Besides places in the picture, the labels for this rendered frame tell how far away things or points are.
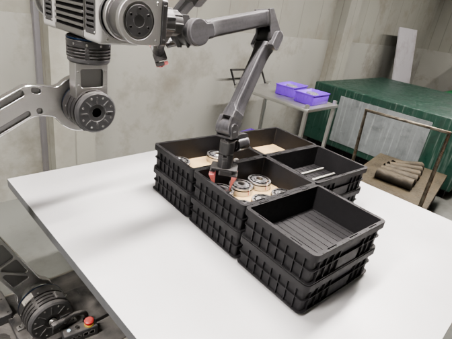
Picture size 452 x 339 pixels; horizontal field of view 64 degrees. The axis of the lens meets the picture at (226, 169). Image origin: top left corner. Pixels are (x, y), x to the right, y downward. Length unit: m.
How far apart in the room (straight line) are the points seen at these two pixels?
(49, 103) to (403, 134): 3.72
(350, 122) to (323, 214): 3.21
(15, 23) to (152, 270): 1.97
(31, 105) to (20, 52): 1.48
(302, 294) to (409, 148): 3.40
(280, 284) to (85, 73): 0.92
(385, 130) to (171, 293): 3.64
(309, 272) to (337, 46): 4.37
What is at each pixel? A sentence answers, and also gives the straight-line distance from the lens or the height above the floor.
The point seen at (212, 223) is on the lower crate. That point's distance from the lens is 1.37.
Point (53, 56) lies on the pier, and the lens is 2.68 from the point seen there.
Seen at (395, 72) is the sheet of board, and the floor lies 0.93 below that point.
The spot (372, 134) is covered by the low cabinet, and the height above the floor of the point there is 0.42.
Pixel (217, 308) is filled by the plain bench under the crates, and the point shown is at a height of 0.70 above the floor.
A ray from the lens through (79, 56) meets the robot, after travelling 1.24.
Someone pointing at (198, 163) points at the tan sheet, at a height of 0.83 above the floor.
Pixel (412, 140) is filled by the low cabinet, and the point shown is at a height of 0.50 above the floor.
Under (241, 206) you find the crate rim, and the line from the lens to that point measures 1.20.
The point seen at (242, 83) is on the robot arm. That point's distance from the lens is 1.35.
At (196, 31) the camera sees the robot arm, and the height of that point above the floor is 1.44.
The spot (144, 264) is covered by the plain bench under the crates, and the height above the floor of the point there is 0.70.
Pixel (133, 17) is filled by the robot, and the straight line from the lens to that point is 1.03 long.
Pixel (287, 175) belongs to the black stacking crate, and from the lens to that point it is 1.55.
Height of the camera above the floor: 1.51
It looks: 24 degrees down
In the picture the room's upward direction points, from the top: 9 degrees clockwise
